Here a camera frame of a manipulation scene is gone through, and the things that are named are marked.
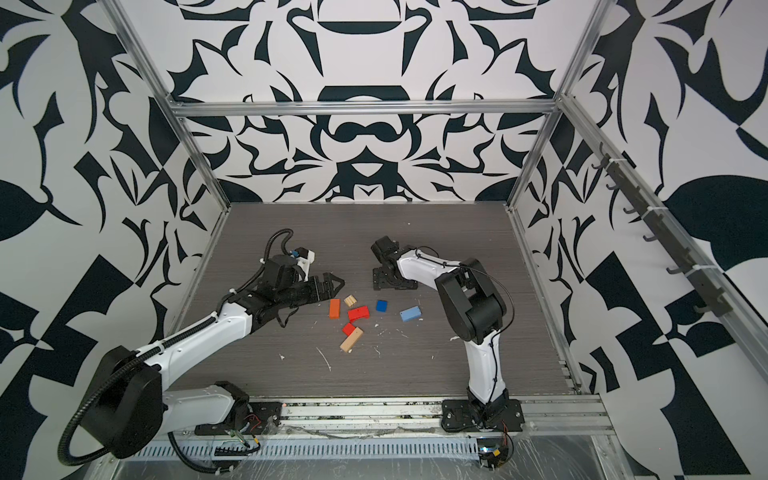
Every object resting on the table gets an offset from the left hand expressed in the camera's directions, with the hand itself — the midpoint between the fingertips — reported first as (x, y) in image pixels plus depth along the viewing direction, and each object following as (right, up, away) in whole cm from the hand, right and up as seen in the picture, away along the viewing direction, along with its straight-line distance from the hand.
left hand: (336, 280), depth 83 cm
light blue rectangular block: (+21, -12, +9) cm, 25 cm away
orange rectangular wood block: (-2, -10, +9) cm, 13 cm away
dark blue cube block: (+12, -10, +11) cm, 19 cm away
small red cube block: (+3, -15, +6) cm, 16 cm away
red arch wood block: (+5, -11, +8) cm, 15 cm away
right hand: (+16, -2, +15) cm, 22 cm away
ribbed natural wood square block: (+3, -8, +11) cm, 14 cm away
